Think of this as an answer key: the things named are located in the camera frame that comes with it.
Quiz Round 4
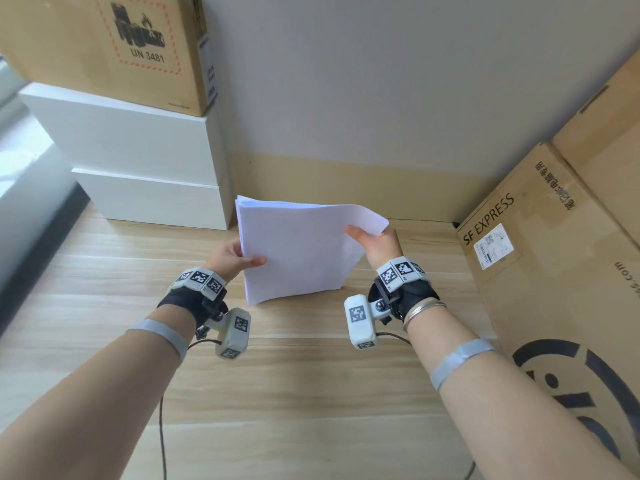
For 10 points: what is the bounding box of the person's left hand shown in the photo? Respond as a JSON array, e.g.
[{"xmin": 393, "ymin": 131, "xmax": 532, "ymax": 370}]
[{"xmin": 202, "ymin": 237, "xmax": 267, "ymax": 283}]

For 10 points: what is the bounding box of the small cardboard box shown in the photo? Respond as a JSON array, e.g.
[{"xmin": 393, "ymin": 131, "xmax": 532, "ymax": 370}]
[{"xmin": 0, "ymin": 0, "xmax": 219, "ymax": 118}]

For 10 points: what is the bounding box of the flat white box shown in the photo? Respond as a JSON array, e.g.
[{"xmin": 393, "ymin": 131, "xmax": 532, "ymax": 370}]
[{"xmin": 71, "ymin": 167, "xmax": 236, "ymax": 231}]

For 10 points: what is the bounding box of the large printed cardboard box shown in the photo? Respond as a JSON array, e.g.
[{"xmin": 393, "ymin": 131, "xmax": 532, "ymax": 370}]
[{"xmin": 455, "ymin": 142, "xmax": 640, "ymax": 465}]

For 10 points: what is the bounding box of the gathered white paper bundle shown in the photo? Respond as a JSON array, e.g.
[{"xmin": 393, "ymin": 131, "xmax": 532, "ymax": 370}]
[{"xmin": 235, "ymin": 195, "xmax": 390, "ymax": 307}]

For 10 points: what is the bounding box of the tall white box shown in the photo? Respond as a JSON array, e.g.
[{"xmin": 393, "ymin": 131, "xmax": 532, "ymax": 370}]
[{"xmin": 19, "ymin": 82, "xmax": 226, "ymax": 187}]

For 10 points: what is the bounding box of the person's right hand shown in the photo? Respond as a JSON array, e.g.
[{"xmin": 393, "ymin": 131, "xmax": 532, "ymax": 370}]
[{"xmin": 343, "ymin": 224, "xmax": 405, "ymax": 271}]

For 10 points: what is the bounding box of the beige desk back panel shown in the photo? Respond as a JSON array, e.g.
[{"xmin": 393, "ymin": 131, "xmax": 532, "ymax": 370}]
[{"xmin": 229, "ymin": 153, "xmax": 501, "ymax": 225}]

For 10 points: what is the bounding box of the person's right forearm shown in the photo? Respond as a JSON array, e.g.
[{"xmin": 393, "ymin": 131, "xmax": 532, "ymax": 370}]
[{"xmin": 403, "ymin": 307, "xmax": 640, "ymax": 480}]

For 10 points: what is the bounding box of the white window sill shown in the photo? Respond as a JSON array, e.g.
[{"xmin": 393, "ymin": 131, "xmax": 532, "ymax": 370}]
[{"xmin": 0, "ymin": 99, "xmax": 76, "ymax": 291}]

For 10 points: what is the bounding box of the white marker wrist camera rig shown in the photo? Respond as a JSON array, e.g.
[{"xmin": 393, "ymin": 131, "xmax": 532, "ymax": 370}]
[
  {"xmin": 343, "ymin": 256, "xmax": 441, "ymax": 351},
  {"xmin": 157, "ymin": 267, "xmax": 252, "ymax": 361}
]

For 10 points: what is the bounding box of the silver bracelet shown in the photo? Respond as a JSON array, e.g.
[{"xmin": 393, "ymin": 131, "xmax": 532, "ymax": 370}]
[{"xmin": 401, "ymin": 299, "xmax": 449, "ymax": 333}]

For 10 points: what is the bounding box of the plain cardboard box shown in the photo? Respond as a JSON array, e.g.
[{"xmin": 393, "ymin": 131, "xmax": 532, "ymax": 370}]
[{"xmin": 551, "ymin": 49, "xmax": 640, "ymax": 248}]

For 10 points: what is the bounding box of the person's left forearm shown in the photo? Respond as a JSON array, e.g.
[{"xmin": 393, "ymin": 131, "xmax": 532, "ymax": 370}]
[{"xmin": 0, "ymin": 307, "xmax": 199, "ymax": 480}]

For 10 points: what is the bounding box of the grey forearm band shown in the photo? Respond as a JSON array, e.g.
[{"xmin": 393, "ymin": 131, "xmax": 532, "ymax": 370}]
[
  {"xmin": 429, "ymin": 338, "xmax": 497, "ymax": 393},
  {"xmin": 127, "ymin": 319, "xmax": 190, "ymax": 365}
]

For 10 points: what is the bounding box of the white shipping label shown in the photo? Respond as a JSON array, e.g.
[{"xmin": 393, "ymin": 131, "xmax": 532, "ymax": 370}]
[{"xmin": 472, "ymin": 223, "xmax": 515, "ymax": 271}]

